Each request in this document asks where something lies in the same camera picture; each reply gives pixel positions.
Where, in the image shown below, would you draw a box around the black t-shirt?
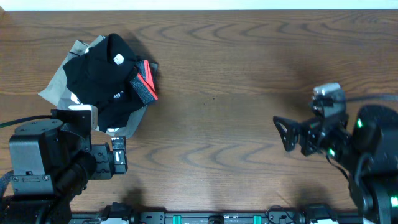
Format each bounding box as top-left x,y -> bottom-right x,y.
63,34 -> 144,132

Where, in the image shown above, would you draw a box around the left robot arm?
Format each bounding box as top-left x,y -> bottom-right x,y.
1,110 -> 137,223

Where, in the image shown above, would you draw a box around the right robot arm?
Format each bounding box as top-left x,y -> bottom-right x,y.
273,105 -> 397,223

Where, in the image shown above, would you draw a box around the black shorts with red waistband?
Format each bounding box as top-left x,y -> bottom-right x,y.
129,60 -> 158,105

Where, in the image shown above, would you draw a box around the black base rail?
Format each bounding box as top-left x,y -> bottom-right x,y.
69,202 -> 366,224

